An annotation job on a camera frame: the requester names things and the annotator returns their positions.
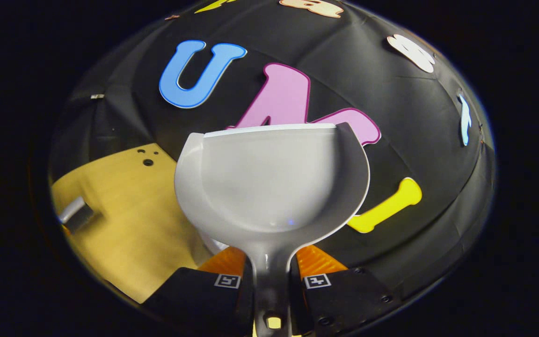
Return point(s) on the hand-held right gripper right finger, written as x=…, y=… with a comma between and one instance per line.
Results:
x=344, y=299

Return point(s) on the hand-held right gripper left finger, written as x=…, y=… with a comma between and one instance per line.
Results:
x=194, y=299

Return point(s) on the white ribbed garbage bin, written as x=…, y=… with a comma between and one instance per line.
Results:
x=214, y=243

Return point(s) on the grey plastic dustpan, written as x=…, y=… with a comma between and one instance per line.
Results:
x=269, y=182

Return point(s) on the wooden desktop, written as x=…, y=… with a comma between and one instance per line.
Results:
x=124, y=224

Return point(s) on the black backdrop cloth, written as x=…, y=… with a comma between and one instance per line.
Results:
x=391, y=117

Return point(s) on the silver metal clip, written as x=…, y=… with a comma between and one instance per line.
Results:
x=97, y=96

